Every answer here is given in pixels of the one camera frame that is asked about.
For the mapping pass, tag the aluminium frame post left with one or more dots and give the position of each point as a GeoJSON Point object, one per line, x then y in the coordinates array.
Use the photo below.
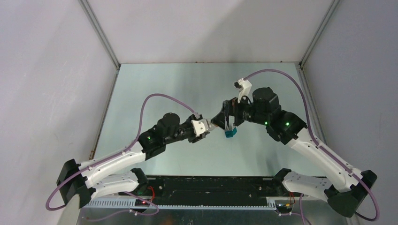
{"type": "Point", "coordinates": [92, 18]}

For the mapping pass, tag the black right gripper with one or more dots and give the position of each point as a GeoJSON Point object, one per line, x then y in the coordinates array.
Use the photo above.
{"type": "Point", "coordinates": [229, 108]}

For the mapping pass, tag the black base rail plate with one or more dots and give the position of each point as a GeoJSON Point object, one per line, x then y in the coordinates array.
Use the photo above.
{"type": "Point", "coordinates": [211, 190]}

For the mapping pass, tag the aluminium right side rail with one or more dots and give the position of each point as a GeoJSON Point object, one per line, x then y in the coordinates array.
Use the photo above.
{"type": "Point", "coordinates": [313, 113]}

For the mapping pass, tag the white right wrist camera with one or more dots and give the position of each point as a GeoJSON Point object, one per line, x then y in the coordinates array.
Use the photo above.
{"type": "Point", "coordinates": [243, 86]}

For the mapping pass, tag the aluminium frame post right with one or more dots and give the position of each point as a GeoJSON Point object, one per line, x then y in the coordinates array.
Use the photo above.
{"type": "Point", "coordinates": [319, 31]}

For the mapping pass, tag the teal and clear pill box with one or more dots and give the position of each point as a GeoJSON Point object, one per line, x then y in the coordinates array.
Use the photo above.
{"type": "Point", "coordinates": [230, 131]}

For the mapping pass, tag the white slotted cable duct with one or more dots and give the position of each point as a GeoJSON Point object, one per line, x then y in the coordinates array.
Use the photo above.
{"type": "Point", "coordinates": [132, 203]}

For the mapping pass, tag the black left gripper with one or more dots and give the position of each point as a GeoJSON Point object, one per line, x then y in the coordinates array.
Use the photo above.
{"type": "Point", "coordinates": [194, 139]}

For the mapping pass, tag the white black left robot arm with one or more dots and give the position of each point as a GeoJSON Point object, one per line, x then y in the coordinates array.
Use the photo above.
{"type": "Point", "coordinates": [95, 178]}

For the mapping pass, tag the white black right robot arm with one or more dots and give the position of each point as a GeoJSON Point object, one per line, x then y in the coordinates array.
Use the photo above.
{"type": "Point", "coordinates": [345, 186]}

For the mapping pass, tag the aluminium frame post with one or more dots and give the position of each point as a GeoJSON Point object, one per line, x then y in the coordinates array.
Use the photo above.
{"type": "Point", "coordinates": [319, 31]}
{"type": "Point", "coordinates": [92, 18]}

